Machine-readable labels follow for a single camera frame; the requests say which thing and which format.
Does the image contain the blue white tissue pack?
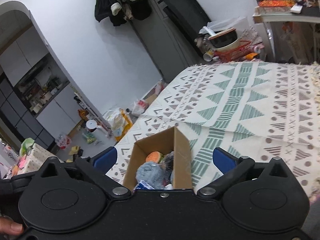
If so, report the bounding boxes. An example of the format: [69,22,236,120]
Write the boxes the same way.
[133,180,155,191]

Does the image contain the grey plush cat paw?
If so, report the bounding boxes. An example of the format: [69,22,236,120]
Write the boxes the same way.
[136,161,168,190]

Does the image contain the plush hamburger toy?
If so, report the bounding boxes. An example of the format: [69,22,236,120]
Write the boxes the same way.
[145,151,163,164]

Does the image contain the black beads plastic bag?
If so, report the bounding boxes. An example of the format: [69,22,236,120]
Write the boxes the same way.
[161,152,174,174]

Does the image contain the person left hand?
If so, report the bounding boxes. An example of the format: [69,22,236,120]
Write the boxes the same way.
[0,217,24,236]

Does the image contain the white kettle jug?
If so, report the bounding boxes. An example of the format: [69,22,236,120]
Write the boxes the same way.
[86,119,107,143]

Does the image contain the dotted fabric box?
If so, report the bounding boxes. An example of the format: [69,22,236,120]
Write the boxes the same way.
[11,143,56,176]

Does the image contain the yellow white snack bag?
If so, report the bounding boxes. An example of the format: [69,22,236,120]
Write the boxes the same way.
[103,108,133,142]

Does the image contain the brown cardboard box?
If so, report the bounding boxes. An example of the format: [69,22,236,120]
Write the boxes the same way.
[123,127,193,191]

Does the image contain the white plastic shopping bag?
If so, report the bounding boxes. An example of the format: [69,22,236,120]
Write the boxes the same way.
[131,99,149,116]

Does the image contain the patterned geometric blanket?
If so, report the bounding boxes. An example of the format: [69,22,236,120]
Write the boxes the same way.
[107,62,319,199]

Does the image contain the kitchen shelf cabinet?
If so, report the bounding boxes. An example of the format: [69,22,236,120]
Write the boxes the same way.
[1,27,81,149]

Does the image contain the black and cream bowls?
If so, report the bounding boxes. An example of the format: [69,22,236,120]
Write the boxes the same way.
[208,28,240,53]

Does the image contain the black flat panel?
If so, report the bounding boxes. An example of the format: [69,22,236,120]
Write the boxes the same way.
[159,0,211,57]

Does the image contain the dark hanging clothes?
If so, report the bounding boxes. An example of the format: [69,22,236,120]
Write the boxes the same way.
[94,0,152,27]

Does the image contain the red patterned flat box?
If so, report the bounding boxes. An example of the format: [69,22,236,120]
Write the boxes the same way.
[258,0,295,8]

